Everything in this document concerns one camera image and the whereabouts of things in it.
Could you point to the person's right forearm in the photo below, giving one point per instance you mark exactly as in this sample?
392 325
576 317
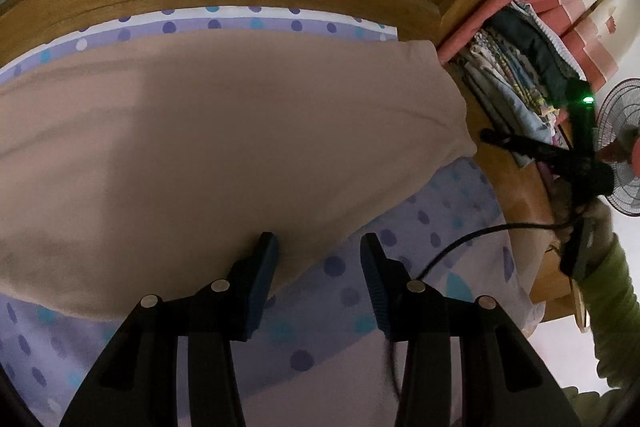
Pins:
615 307

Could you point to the wooden bed frame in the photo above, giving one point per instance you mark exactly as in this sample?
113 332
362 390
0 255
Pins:
525 207

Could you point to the beige pink garment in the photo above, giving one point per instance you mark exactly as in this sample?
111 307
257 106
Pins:
200 157

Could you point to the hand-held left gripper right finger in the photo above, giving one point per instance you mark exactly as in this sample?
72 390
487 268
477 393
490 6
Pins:
375 277

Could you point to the standing fan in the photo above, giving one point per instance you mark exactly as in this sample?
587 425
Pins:
617 107

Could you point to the stack of folded clothes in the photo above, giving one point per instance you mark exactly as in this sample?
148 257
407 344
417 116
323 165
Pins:
520 72

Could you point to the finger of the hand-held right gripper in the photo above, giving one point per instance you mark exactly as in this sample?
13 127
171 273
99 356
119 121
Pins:
520 148

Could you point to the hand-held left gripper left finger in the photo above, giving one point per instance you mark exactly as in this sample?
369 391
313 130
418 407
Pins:
262 277

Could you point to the person's right hand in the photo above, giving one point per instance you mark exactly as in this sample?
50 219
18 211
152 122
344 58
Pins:
604 227

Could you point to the purple dotted bed sheet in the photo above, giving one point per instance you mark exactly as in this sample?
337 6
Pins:
325 357

